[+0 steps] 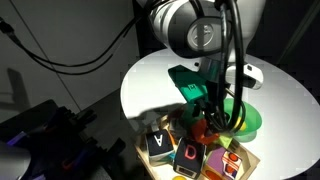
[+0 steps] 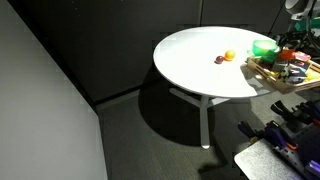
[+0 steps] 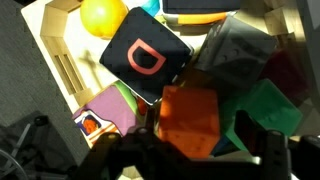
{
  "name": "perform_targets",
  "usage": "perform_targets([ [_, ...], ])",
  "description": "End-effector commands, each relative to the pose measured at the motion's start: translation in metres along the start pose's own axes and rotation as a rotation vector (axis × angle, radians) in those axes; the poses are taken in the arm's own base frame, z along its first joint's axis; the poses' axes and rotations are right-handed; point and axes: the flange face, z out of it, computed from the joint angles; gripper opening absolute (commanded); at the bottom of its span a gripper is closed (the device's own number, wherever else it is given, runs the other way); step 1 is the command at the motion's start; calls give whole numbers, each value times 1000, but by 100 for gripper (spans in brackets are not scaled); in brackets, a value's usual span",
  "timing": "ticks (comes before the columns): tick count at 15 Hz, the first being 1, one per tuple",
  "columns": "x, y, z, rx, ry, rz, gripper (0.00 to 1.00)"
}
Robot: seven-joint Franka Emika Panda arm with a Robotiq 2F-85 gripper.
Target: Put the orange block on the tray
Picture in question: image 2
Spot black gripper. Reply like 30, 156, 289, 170
275, 30, 308, 57

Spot purple white orange block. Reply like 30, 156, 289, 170
294, 50, 312, 63

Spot black block with letter D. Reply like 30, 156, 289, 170
289, 59, 311, 72

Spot grey block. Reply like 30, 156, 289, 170
271, 60, 289, 73

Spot green block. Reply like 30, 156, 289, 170
261, 53, 280, 65

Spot black block with letter A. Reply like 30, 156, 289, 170
287, 68, 308, 84

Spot wooden tray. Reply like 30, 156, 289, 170
246, 55, 320, 94

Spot green plastic bowl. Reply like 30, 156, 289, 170
251, 39, 280, 57

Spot orange ball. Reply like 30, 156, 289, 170
224, 49, 237, 61

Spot purple black spring clamp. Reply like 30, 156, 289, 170
296, 99, 320, 126
237, 120, 265, 143

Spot dark red ball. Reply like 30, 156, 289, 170
214, 55, 226, 65

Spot purple clamp with orange tip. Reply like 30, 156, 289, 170
264, 120, 300, 151

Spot grey robot stand plate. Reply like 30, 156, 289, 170
233, 138, 303, 180

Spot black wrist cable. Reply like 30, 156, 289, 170
305, 0, 320, 52

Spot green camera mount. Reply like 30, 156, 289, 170
301, 18, 320, 32

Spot white table pedestal base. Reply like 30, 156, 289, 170
168, 87, 231, 150

